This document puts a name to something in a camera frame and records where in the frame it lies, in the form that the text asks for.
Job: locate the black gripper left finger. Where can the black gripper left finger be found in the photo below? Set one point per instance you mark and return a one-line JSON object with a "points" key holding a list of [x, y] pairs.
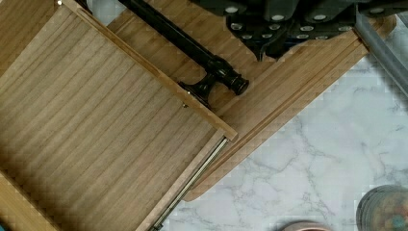
{"points": [[262, 38]]}

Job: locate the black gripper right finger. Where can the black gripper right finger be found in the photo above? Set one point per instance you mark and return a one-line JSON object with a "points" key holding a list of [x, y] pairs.
{"points": [[298, 31]]}

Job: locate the black drawer handle bar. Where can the black drawer handle bar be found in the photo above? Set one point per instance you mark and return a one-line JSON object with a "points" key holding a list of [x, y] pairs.
{"points": [[217, 69]]}

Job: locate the wooden drawer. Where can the wooden drawer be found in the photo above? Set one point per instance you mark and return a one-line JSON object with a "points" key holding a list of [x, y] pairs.
{"points": [[95, 136]]}

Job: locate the grey metal bar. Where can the grey metal bar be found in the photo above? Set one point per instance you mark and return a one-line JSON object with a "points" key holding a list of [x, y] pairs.
{"points": [[383, 54]]}

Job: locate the grey round container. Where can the grey round container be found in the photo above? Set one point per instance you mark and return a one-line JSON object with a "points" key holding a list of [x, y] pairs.
{"points": [[383, 208]]}

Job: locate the pink round object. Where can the pink round object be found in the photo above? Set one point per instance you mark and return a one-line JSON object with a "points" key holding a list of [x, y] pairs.
{"points": [[306, 226]]}

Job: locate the metal drawer slide rail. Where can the metal drawer slide rail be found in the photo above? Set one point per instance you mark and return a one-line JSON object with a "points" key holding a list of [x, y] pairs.
{"points": [[189, 182]]}

